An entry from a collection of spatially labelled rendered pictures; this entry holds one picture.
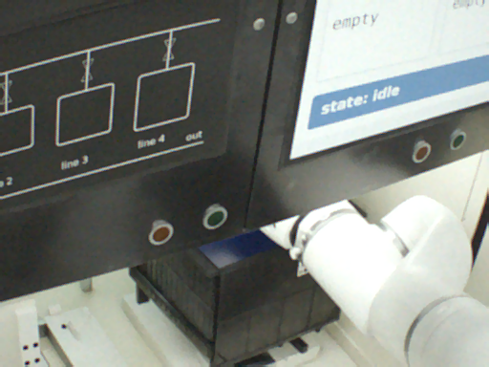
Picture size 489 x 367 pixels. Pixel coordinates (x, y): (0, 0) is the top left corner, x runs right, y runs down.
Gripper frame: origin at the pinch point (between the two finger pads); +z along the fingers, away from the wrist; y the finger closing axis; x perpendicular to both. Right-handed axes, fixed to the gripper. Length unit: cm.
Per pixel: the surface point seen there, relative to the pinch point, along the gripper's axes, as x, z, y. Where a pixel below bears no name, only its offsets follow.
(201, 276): -10.0, -8.6, -10.2
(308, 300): -17.7, -11.3, 4.6
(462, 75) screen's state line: 29.8, -30.0, 0.9
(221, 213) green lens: 22.1, -30.5, -24.0
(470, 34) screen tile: 34.3, -30.0, 0.7
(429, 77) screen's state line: 30.4, -30.1, -3.7
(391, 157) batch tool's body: 22.3, -30.0, -6.2
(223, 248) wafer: -14.8, -0.7, -2.2
